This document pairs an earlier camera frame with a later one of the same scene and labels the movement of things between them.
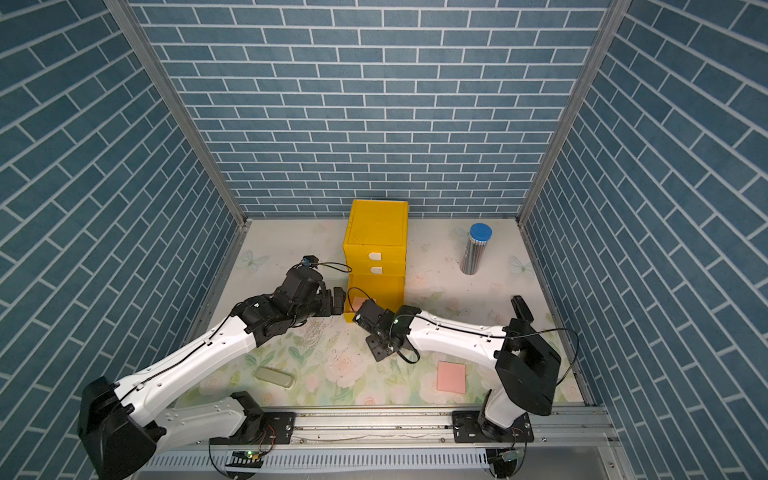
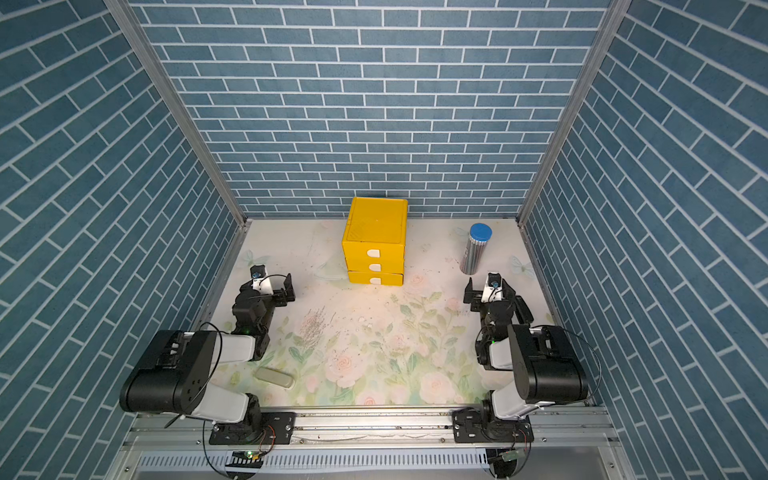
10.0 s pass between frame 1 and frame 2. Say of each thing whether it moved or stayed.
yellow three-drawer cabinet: moved
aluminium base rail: stayed
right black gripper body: moved
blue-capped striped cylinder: stayed
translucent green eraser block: stayed
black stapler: stayed
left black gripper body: moved
